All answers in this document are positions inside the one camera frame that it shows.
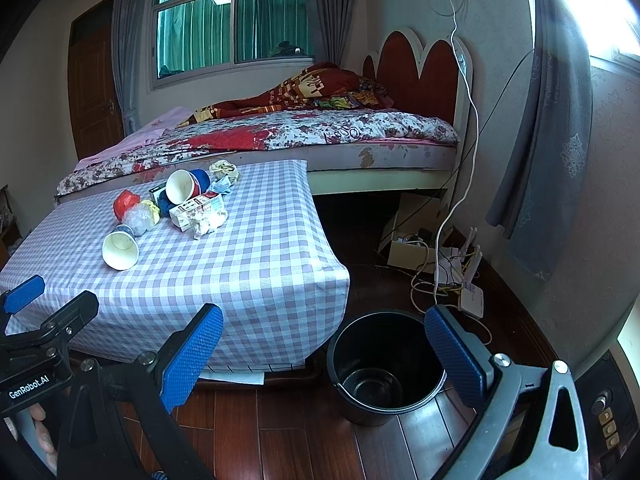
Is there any clear plastic bag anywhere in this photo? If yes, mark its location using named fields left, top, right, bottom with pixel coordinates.
left=122, top=203, right=155, bottom=237

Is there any red plastic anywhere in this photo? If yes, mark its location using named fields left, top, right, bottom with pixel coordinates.
left=113, top=190, right=141, bottom=222

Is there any yellow wrapper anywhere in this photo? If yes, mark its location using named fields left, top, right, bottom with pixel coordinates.
left=141, top=200, right=160, bottom=224

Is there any blue cloth ball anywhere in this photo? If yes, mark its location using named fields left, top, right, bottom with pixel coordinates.
left=156, top=190, right=175, bottom=218

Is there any green white carton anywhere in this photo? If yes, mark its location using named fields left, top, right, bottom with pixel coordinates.
left=149, top=182, right=167, bottom=206

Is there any white red milk carton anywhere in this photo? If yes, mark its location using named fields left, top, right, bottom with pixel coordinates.
left=169, top=192, right=227, bottom=232

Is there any white tissue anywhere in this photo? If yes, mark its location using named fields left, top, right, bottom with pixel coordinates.
left=189, top=209, right=228, bottom=240

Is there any red white paper cup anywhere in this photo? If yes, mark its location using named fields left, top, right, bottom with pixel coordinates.
left=165, top=169, right=201, bottom=205

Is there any dark blue paper cup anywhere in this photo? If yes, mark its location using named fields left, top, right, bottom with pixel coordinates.
left=191, top=168, right=210, bottom=194

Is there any light blue face mask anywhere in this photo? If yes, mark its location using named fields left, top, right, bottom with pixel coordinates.
left=207, top=176, right=233, bottom=196

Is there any cream cloth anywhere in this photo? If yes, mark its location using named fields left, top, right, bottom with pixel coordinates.
left=208, top=159, right=240, bottom=185

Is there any black trash bucket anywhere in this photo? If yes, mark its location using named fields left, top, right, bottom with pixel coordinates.
left=326, top=310, right=447, bottom=427

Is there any person's left hand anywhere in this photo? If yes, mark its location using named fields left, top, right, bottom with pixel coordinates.
left=3, top=403, right=58, bottom=476

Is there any black device with buttons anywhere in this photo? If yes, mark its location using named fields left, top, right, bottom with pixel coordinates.
left=576, top=350, right=620, bottom=479

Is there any white router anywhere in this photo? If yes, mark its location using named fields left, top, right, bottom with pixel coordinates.
left=438, top=228, right=485, bottom=321

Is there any purple checkered tablecloth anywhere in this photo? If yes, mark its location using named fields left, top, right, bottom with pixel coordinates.
left=1, top=159, right=349, bottom=372

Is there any brown wooden door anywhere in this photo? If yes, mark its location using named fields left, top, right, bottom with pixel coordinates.
left=67, top=0, right=124, bottom=159

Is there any cardboard box on floor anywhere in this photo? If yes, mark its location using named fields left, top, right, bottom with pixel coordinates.
left=378, top=193, right=442, bottom=272

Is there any pink sheet on bed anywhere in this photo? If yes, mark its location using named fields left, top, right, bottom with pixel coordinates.
left=74, top=106, right=193, bottom=171

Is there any grey curtain on right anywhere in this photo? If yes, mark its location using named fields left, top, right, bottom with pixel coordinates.
left=487, top=0, right=593, bottom=281

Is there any bed with floral mattress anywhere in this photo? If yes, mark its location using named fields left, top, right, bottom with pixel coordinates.
left=55, top=108, right=460, bottom=197

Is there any red patterned blanket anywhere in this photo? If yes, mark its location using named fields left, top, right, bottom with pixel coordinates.
left=179, top=62, right=394, bottom=127

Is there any red heart headboard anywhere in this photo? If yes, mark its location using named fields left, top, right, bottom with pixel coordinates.
left=360, top=27, right=475, bottom=196

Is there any grey curtain by window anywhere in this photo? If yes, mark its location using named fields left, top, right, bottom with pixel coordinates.
left=306, top=0, right=355, bottom=65

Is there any white hanging cable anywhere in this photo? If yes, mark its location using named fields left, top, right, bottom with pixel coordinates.
left=425, top=0, right=482, bottom=306

